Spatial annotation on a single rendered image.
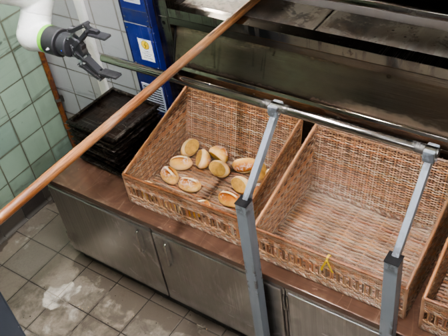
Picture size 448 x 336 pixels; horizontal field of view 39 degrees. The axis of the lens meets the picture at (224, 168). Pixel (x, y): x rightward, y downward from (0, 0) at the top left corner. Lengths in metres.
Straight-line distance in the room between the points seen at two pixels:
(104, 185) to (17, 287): 0.82
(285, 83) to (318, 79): 0.14
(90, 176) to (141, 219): 0.38
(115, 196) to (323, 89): 0.95
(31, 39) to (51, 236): 1.49
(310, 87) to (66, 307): 1.53
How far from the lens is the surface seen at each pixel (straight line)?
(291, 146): 2.36
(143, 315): 2.91
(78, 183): 2.72
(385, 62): 2.11
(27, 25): 2.15
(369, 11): 1.87
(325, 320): 2.22
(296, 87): 2.32
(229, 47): 2.45
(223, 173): 2.51
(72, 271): 3.18
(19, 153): 3.39
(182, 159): 2.59
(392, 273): 1.77
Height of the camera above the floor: 2.29
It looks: 41 degrees down
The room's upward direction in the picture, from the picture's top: 9 degrees counter-clockwise
